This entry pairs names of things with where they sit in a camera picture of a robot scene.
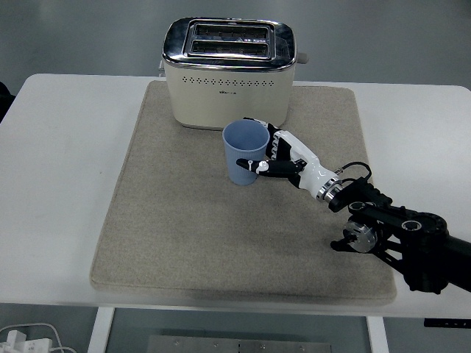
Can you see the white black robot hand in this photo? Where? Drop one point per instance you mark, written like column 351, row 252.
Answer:
column 312, row 171

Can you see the blue ribbed plastic cup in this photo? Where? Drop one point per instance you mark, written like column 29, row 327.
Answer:
column 244, row 138

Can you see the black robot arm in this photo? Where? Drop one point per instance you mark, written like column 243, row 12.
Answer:
column 423, row 224

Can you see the cream and chrome toaster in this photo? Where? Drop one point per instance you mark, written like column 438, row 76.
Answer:
column 228, row 106

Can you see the beige fabric mat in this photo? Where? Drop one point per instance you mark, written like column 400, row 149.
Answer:
column 184, row 228

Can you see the white table leg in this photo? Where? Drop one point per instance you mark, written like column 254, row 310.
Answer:
column 99, row 331
column 378, row 336

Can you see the grey metal plate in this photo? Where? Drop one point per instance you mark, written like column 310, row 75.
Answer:
column 239, row 345

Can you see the black table control box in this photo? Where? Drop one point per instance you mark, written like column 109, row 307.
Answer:
column 447, row 323

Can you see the person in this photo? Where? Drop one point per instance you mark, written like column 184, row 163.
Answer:
column 4, row 99

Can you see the white power strip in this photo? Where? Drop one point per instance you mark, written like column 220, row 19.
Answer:
column 33, row 345

